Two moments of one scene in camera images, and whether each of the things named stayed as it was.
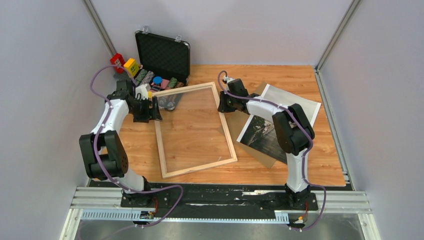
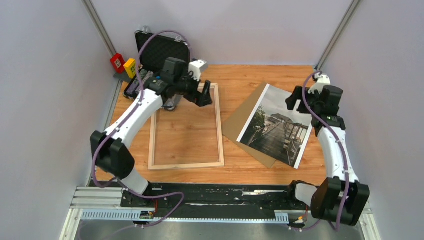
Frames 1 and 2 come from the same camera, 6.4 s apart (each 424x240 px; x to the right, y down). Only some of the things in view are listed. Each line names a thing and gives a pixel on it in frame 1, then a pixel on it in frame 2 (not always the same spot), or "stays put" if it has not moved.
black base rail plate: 218,200 stays put
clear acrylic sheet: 193,132 stays put
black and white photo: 259,132 stays put
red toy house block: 118,59 stays put
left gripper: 153,113 → 200,99
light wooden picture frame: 164,173 → 152,140
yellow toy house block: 131,67 stays put
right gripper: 223,107 → 297,94
